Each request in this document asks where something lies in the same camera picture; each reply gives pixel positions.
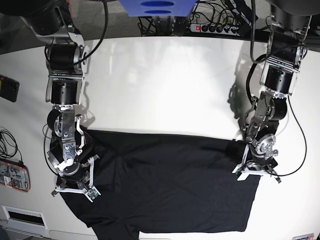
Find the white power strip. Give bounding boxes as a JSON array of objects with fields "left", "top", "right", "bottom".
[{"left": 189, "top": 23, "right": 240, "bottom": 36}]

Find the black smartphone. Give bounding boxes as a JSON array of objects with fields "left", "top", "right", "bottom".
[{"left": 0, "top": 75, "right": 20, "bottom": 103}]

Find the black coiled cable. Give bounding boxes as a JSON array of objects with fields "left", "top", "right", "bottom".
[{"left": 0, "top": 127, "right": 24, "bottom": 165}]

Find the blue plastic stool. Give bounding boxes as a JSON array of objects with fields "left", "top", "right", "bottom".
[{"left": 119, "top": 0, "right": 196, "bottom": 17}]

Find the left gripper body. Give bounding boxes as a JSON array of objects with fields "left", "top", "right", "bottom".
[{"left": 246, "top": 133, "right": 278, "bottom": 170}]

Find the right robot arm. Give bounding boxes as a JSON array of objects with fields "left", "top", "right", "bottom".
[{"left": 0, "top": 0, "right": 95, "bottom": 194}]

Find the orange blue device case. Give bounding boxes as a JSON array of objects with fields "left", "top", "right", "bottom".
[{"left": 0, "top": 158, "right": 31, "bottom": 193}]

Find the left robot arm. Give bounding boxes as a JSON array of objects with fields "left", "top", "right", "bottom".
[{"left": 240, "top": 0, "right": 320, "bottom": 174}]

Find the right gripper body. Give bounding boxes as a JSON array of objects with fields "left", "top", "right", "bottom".
[{"left": 47, "top": 147, "right": 94, "bottom": 186}]

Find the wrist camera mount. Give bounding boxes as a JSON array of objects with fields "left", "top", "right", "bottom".
[
  {"left": 232, "top": 144, "right": 282, "bottom": 184},
  {"left": 51, "top": 154, "right": 101, "bottom": 203}
]

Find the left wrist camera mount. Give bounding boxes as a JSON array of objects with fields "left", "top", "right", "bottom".
[{"left": 232, "top": 144, "right": 282, "bottom": 184}]

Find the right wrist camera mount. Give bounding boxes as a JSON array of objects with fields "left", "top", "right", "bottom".
[{"left": 51, "top": 154, "right": 101, "bottom": 203}]

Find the sticker at table edge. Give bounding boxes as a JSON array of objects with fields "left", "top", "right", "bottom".
[{"left": 292, "top": 233, "right": 315, "bottom": 240}]

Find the black T-shirt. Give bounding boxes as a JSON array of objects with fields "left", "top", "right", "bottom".
[{"left": 61, "top": 129, "right": 261, "bottom": 240}]

